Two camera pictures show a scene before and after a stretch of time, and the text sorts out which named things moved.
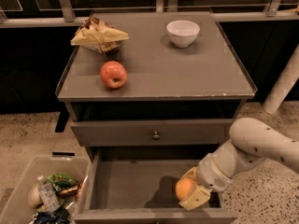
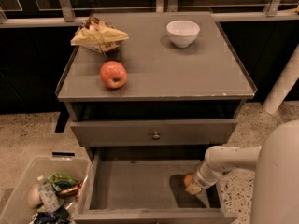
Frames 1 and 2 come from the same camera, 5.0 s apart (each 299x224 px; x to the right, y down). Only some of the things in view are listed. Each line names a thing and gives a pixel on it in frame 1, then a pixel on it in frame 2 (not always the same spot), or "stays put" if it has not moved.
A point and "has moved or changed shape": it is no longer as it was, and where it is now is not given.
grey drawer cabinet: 151,109 stays put
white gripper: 210,172 -> 199,179
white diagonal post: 281,89 stays put
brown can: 70,192 stays put
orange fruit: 184,188 has moved or changed shape
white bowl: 182,33 stays put
